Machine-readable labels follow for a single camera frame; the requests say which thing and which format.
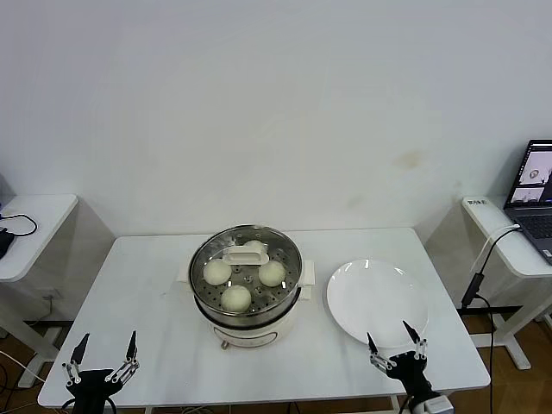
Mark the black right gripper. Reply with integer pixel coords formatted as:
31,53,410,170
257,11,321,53
366,319,435,400

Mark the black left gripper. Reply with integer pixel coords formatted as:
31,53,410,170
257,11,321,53
61,329,141,414

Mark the glass lid with cream handle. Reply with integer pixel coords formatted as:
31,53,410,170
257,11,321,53
189,224,303,316

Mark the stainless steel steamer basket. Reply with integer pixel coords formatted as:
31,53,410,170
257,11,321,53
188,223,304,323

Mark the white round plate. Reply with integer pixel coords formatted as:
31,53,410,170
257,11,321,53
325,257,430,348

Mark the black inline power adapter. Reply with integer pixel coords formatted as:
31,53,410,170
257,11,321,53
461,271,483,308

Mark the black table foot bar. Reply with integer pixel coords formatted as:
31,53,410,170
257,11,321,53
455,304,523,317

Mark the white side table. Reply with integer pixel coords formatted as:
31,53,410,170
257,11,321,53
460,194,552,370
0,193,79,389

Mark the open laptop computer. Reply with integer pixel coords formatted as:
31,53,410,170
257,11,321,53
502,138,552,266

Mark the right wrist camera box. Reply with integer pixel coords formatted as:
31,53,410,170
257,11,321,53
424,394,453,414

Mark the white floor cable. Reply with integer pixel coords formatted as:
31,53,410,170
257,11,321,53
0,350,47,383

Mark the black laptop power cable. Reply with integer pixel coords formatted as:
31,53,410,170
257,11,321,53
464,223,522,414

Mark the white flat cable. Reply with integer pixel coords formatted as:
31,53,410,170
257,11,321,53
469,223,521,273

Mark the black looped desk cable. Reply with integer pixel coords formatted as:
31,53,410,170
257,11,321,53
0,213,38,238

